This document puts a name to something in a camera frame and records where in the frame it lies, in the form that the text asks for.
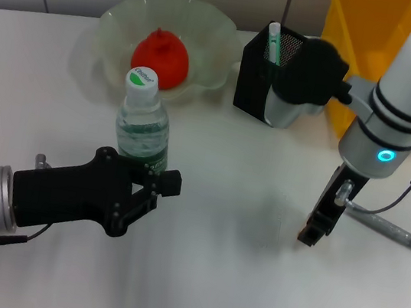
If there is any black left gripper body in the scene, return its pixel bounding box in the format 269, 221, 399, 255
5, 133, 145, 244

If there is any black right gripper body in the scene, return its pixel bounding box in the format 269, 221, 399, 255
313, 159, 373, 229

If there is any clear green-label water bottle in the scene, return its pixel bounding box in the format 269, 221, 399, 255
109, 64, 182, 172

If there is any grey marker pen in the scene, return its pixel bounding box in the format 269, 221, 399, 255
342, 205, 411, 255

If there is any orange ribbed fruit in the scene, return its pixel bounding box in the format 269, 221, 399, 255
127, 24, 196, 93

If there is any green pen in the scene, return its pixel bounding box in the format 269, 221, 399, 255
262, 20, 288, 67

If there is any black mesh pen holder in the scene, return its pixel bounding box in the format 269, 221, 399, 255
231, 17, 314, 129

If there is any green glass fruit plate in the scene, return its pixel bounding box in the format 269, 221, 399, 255
87, 0, 248, 112

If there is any small silver left wrist stub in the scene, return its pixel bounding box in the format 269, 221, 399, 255
34, 153, 54, 170

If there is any yellow plastic storage bin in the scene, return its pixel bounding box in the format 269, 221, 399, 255
307, 0, 411, 149

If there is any right wrist silver cable plug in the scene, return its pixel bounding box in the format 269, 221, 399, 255
334, 177, 356, 208

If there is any right wrist grey cable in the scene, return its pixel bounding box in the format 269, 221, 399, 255
346, 133, 411, 221

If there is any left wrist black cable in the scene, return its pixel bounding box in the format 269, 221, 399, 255
0, 215, 53, 263

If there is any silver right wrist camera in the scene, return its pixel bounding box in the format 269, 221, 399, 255
262, 31, 384, 143

